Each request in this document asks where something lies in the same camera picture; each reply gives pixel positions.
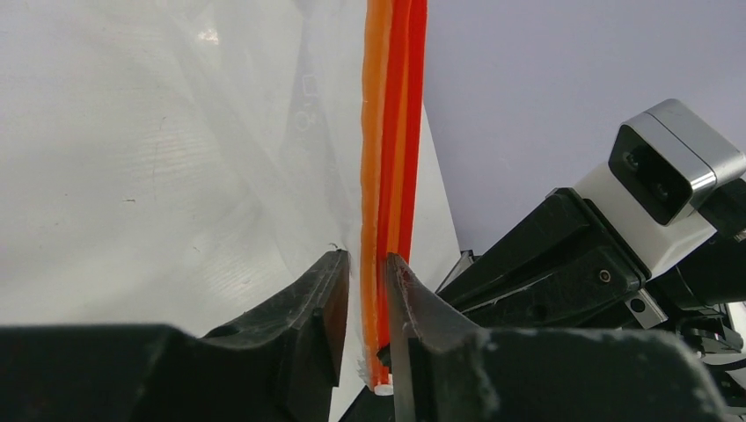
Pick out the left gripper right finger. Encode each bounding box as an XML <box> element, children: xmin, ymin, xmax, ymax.
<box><xmin>385</xmin><ymin>254</ymin><xmax>728</xmax><ymax>421</ymax></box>

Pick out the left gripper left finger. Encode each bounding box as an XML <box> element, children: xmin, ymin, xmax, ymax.
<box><xmin>1</xmin><ymin>250</ymin><xmax>349</xmax><ymax>421</ymax></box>

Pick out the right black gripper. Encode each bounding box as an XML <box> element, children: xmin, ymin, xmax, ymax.
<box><xmin>436</xmin><ymin>174</ymin><xmax>746</xmax><ymax>409</ymax></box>

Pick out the clear zip top bag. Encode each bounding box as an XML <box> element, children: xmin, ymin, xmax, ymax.
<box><xmin>1</xmin><ymin>1</ymin><xmax>457</xmax><ymax>396</ymax></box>

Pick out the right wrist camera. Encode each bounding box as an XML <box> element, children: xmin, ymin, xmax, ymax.
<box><xmin>574</xmin><ymin>98</ymin><xmax>745</xmax><ymax>277</ymax></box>

